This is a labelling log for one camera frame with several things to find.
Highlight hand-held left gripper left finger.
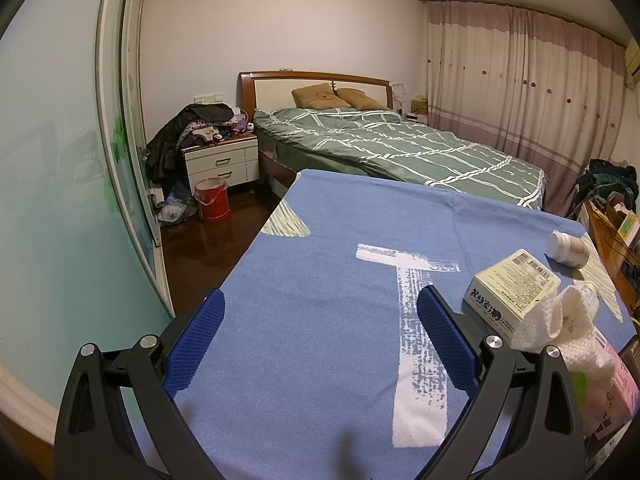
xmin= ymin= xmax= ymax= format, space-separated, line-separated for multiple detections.
xmin=52 ymin=287 xmax=226 ymax=480

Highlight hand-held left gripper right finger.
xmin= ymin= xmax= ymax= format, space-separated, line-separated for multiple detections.
xmin=416 ymin=285 xmax=586 ymax=480

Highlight cream cardboard box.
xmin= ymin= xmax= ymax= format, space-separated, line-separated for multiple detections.
xmin=462 ymin=248 xmax=563 ymax=346

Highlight white paper towel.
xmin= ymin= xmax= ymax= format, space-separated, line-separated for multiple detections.
xmin=510 ymin=285 xmax=618 ymax=386

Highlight pink milk carton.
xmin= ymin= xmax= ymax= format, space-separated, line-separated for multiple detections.
xmin=580 ymin=330 xmax=633 ymax=441

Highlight blue printed tablecloth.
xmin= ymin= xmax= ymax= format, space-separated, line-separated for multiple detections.
xmin=125 ymin=169 xmax=638 ymax=480

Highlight plastic bags on floor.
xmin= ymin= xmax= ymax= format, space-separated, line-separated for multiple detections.
xmin=157 ymin=182 xmax=198 ymax=224

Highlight red bucket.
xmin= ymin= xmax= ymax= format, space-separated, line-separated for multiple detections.
xmin=194 ymin=177 xmax=232 ymax=222

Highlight white plastic jar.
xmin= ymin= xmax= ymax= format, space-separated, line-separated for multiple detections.
xmin=546 ymin=230 xmax=592 ymax=267

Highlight small clear plastic bottle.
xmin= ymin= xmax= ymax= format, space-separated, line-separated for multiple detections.
xmin=575 ymin=282 xmax=601 ymax=318

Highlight white nightstand with drawers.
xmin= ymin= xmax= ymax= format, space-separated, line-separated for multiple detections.
xmin=182 ymin=132 xmax=261 ymax=196

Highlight wooden cabinet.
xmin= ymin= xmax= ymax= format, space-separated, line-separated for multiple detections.
xmin=582 ymin=200 xmax=640 ymax=321

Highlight bed with green duvet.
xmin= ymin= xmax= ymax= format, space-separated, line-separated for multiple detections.
xmin=252 ymin=107 xmax=546 ymax=211

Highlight yellow-green box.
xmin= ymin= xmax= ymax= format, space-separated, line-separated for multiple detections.
xmin=617 ymin=210 xmax=640 ymax=248

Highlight pile of dark clothes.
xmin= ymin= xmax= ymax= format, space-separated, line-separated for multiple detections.
xmin=145 ymin=103 xmax=258 ymax=186

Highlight heap of mixed clothes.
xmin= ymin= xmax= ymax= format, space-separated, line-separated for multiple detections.
xmin=572 ymin=157 xmax=640 ymax=221

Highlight glass wardrobe sliding door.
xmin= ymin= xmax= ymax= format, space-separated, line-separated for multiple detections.
xmin=0 ymin=0 xmax=176 ymax=411

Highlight brown pillow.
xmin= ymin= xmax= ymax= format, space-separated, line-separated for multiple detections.
xmin=291 ymin=83 xmax=351 ymax=110
xmin=336 ymin=88 xmax=392 ymax=111

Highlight pink and cream curtain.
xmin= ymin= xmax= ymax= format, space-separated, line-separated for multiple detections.
xmin=425 ymin=0 xmax=628 ymax=218

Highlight bed with green quilt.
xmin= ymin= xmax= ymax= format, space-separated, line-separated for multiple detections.
xmin=238 ymin=71 xmax=401 ymax=192

